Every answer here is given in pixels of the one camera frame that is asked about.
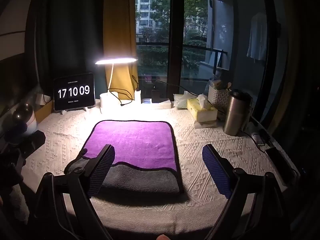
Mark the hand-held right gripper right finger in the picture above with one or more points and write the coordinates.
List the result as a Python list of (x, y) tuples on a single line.
[(217, 171)]

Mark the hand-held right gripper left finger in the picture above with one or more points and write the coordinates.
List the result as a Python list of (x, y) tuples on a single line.
[(102, 166)]

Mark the purple and grey towel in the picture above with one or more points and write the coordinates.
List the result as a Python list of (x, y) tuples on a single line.
[(136, 146)]

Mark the white textured tablecloth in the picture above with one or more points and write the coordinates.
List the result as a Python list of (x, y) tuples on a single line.
[(200, 155)]

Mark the white round device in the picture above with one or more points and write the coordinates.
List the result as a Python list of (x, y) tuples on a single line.
[(26, 120)]

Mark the small white tube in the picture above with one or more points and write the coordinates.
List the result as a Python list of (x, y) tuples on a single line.
[(257, 137)]

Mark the stainless steel thermos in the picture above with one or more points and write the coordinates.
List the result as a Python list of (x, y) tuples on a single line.
[(236, 112)]

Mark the black smartphone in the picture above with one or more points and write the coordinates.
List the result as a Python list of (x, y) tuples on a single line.
[(278, 161)]

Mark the yellow tissue box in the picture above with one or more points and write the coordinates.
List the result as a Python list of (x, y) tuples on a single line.
[(201, 108)]

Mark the white plastic basket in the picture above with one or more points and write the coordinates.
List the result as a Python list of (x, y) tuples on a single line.
[(219, 96)]

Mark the white charger block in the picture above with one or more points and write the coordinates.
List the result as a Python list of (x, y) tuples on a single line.
[(138, 97)]

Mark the tablet with clock display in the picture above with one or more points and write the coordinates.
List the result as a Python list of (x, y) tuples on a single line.
[(74, 92)]

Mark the white tissue pack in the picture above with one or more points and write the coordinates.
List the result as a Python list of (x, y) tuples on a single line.
[(182, 100)]

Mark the white flat box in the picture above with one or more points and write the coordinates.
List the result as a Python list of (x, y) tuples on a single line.
[(161, 104)]

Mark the white desk lamp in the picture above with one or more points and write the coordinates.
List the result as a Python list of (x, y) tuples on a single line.
[(112, 80)]

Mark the dark green curtain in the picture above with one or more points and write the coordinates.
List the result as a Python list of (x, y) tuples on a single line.
[(67, 30)]

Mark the yellow curtain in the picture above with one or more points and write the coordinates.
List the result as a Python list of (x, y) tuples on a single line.
[(120, 30)]

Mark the hanging white shirt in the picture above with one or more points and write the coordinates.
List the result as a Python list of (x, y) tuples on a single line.
[(257, 37)]

